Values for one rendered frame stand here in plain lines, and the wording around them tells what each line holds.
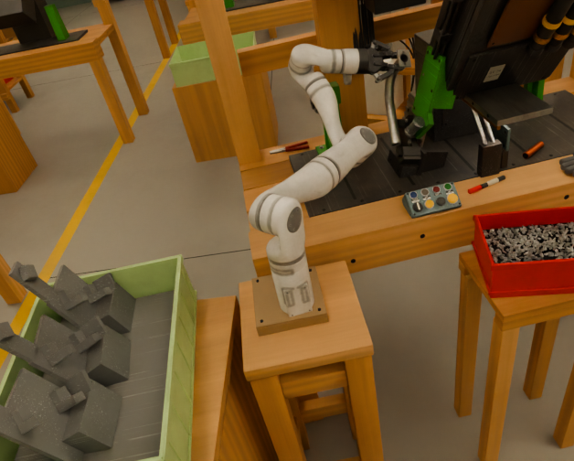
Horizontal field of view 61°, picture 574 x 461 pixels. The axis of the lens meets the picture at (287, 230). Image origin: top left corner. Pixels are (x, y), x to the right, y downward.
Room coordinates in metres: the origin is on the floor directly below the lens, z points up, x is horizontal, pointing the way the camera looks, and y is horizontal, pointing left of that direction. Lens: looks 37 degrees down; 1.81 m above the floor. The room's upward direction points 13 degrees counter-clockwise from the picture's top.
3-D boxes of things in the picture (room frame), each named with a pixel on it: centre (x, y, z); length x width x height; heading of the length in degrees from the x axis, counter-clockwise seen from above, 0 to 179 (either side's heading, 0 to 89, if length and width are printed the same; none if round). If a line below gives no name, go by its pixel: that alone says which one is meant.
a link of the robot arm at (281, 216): (0.91, 0.01, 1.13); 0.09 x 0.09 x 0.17; 49
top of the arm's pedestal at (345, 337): (0.91, 0.02, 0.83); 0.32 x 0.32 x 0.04; 89
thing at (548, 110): (1.37, -0.71, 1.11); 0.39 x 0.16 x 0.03; 1
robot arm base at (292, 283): (0.91, 0.01, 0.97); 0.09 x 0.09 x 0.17; 5
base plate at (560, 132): (1.47, -0.62, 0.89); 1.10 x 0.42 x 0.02; 91
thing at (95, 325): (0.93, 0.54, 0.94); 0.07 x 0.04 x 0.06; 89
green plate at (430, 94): (1.41, -0.55, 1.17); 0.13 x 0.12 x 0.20; 91
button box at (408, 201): (1.17, -0.44, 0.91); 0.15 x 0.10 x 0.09; 91
